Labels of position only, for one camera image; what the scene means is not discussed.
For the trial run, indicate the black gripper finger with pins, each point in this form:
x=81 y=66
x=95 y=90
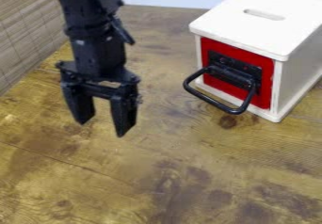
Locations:
x=125 y=114
x=79 y=102

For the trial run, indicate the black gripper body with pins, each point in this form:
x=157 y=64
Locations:
x=120 y=85

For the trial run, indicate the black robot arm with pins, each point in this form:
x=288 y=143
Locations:
x=97 y=73

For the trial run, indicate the red drawer front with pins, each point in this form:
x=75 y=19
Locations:
x=261 y=100

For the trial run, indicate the white wooden box cabinet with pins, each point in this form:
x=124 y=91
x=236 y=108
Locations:
x=280 y=29

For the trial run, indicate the black metal drawer handle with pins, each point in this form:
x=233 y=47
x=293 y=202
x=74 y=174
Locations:
x=232 y=72

